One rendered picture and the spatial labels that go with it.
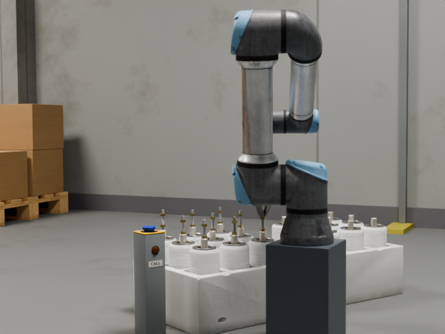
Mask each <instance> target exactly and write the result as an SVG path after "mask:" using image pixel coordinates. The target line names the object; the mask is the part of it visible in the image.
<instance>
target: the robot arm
mask: <svg viewBox="0 0 445 334"><path fill-rule="evenodd" d="M230 53H231V54H233V55H236V61H237V63H238V64H239V65H240V66H241V68H242V154H241V155H240V156H239V157H238V158H237V164H234V165H232V179H233V184H234V192H235V196H236V200H237V202H238V203H239V204H241V205H252V206H254V207H255V208H256V211H257V213H258V215H259V216H260V217H261V216H262V214H263V212H264V217H265V216H266V215H267V214H268V212H269V210H270V208H271V206H272V205H286V217H285V221H284V223H283V227H282V230H281V233H280V243H282V244H285V245H292V246H300V247H317V246H325V245H331V244H333V243H334V234H333V232H332V228H331V226H330V221H329V219H328V176H327V168H326V166H325V165H324V164H321V163H318V162H309V161H304V160H293V159H287V160H286V162H285V163H286V164H278V157H277V156H276V155H275V154H274V153H273V134H284V133H304V134H307V133H317V132H318V131H319V111H318V110H317V109H314V103H315V87H316V78H317V62H318V59H319V58H320V57H321V55H322V38H321V35H320V33H319V30H318V28H317V27H316V25H315V24H314V23H313V21H312V20H310V18H308V16H306V15H304V14H303V13H301V12H299V11H296V10H293V9H286V10H253V9H252V10H249V11H239V12H237V14H235V16H234V22H233V28H232V38H231V46H230ZM285 53H287V54H288V56H289V58H290V59H291V71H290V92H289V109H284V110H273V66H274V65H275V63H276V62H277V61H278V54H285ZM263 205H264V206H265V208H264V210H263V209H262V206H263Z"/></svg>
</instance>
